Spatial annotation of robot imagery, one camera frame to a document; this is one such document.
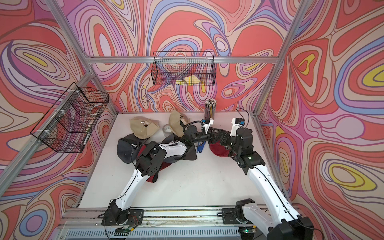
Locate yellow sticky notes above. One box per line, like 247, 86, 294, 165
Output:
175, 75, 201, 86

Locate dark red cap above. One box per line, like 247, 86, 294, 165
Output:
136, 144, 172, 183
209, 143, 230, 158

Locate black wire basket left wall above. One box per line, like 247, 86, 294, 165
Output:
30, 83, 109, 153

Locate black wire basket wall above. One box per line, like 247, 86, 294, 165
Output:
30, 83, 109, 153
151, 51, 217, 86

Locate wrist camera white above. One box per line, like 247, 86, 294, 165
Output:
202, 118, 214, 135
230, 118, 245, 137

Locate dark grey cap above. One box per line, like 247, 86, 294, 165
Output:
161, 134, 197, 164
117, 134, 148, 164

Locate beige cap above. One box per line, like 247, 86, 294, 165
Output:
169, 110, 189, 138
130, 117, 160, 140

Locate black wire basket back wall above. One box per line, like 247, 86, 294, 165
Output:
151, 51, 217, 86

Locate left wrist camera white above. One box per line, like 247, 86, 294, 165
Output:
202, 118, 214, 135

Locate dark red cap front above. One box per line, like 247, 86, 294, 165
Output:
136, 144, 172, 183

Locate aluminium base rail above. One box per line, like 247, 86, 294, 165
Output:
56, 206, 265, 240

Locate clear tape roll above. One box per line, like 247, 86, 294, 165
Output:
162, 124, 173, 134

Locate pencil cup with pencils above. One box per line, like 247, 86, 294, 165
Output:
204, 98, 217, 119

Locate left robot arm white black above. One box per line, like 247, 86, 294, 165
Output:
98, 123, 230, 229

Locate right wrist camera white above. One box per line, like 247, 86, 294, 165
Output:
230, 118, 245, 137

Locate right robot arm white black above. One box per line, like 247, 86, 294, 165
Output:
221, 127, 315, 240

